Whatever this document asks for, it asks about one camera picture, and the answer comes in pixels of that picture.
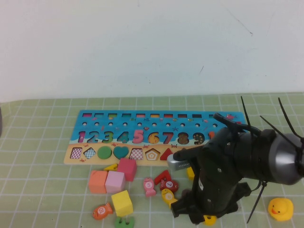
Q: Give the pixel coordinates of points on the yellow fish number six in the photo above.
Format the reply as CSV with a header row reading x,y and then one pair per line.
x,y
168,197

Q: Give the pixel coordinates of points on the green checkered tablecloth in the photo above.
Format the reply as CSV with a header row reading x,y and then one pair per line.
x,y
35,166

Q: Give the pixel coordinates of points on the orange number ten piece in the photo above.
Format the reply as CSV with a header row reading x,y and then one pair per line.
x,y
210,135

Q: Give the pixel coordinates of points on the dark pink wooden cube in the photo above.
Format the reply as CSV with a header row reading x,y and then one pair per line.
x,y
127,169

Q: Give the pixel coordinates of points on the red number seven piece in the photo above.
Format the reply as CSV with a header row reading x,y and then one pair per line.
x,y
164,175

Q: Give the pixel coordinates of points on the orange wooden cube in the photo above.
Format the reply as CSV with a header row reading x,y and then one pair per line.
x,y
97,181

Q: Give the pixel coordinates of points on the pink number five piece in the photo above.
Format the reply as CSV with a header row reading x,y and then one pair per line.
x,y
138,136

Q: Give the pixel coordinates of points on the red triangle piece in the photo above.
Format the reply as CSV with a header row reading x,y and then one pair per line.
x,y
166,155

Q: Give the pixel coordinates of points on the yellow pentagon piece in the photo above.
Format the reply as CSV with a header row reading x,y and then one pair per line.
x,y
190,173

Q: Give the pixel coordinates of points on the colourful wooden puzzle board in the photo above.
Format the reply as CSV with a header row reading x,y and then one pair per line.
x,y
118,126

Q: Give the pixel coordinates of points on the small yellow wooden piece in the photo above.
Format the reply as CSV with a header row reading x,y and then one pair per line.
x,y
111,168

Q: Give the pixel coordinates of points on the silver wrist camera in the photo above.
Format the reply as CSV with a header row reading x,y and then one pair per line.
x,y
177,164

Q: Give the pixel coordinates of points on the yellow rubber duck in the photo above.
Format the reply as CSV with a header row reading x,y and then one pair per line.
x,y
280,209

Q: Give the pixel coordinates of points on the yellow wooden cube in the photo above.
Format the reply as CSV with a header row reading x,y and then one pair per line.
x,y
121,203

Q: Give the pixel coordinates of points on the pink fish number five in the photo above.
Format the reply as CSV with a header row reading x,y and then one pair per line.
x,y
149,187

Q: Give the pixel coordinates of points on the green number three piece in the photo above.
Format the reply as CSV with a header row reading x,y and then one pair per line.
x,y
124,222

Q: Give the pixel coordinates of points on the green circle piece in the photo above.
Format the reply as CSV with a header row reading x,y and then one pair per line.
x,y
104,153

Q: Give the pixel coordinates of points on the teal heart piece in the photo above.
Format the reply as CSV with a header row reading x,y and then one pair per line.
x,y
121,152

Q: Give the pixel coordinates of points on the light pink wooden cube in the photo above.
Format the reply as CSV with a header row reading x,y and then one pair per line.
x,y
115,182

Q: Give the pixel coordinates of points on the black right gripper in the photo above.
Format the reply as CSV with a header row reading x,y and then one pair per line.
x,y
216,171

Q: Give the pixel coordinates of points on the orange fish number ten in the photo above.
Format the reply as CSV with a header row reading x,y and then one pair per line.
x,y
102,211

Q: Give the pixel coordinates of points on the black zip tie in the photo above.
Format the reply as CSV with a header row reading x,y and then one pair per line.
x,y
257,202
288,118
247,114
273,127

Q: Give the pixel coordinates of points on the red fish number seven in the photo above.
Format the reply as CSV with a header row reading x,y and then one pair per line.
x,y
170,185

